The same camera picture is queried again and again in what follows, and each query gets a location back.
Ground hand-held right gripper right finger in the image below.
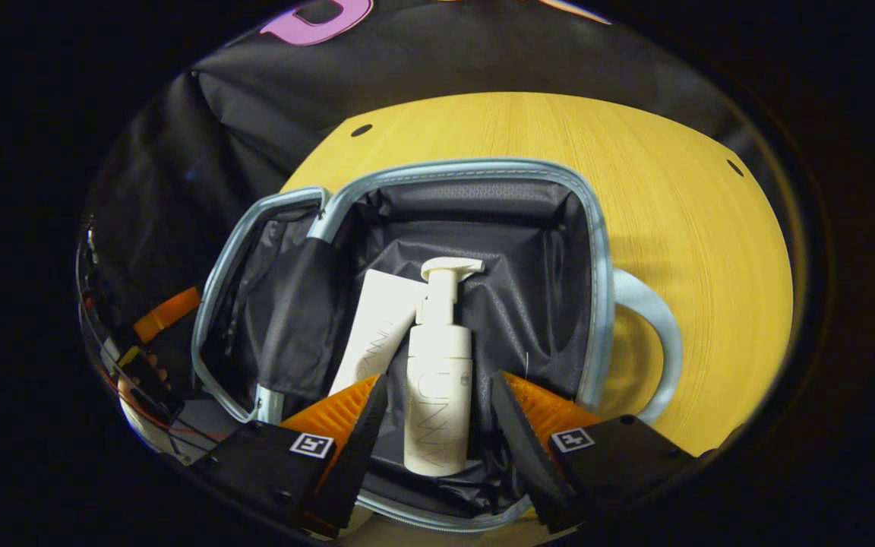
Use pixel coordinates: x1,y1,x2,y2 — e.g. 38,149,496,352
490,370,702,534

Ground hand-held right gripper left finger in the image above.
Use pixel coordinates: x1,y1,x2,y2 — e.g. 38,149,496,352
189,372,391,537

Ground white pump bottle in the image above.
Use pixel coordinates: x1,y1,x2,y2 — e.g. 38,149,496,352
403,256,486,479

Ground white squeeze tube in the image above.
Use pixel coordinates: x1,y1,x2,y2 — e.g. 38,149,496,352
328,268,428,398

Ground light blue suitcase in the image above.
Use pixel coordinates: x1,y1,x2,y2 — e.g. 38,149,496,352
191,157,684,533

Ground black backdrop cloth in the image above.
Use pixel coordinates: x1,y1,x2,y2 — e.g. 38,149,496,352
77,0,757,335

